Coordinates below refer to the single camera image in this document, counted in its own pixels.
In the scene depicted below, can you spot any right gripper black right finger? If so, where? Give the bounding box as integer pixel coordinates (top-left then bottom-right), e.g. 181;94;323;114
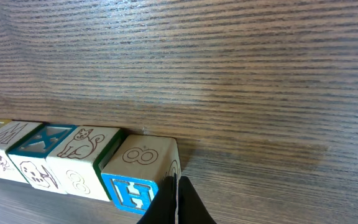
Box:
178;176;216;224

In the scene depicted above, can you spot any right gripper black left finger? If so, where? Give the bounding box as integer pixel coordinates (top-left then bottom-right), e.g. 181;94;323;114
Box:
137;174;177;224

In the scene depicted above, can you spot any blue side wooden block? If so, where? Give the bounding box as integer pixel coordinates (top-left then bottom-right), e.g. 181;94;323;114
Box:
101;134;181;215

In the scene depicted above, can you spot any green side plain block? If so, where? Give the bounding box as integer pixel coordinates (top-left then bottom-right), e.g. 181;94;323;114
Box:
46;126;126;202

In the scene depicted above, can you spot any yellow letter wooden block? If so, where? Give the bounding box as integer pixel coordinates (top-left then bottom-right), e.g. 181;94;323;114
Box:
8;124;76;194

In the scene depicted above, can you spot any plain cream wooden block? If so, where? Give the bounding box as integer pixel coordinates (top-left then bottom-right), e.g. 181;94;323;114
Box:
0;121;44;184

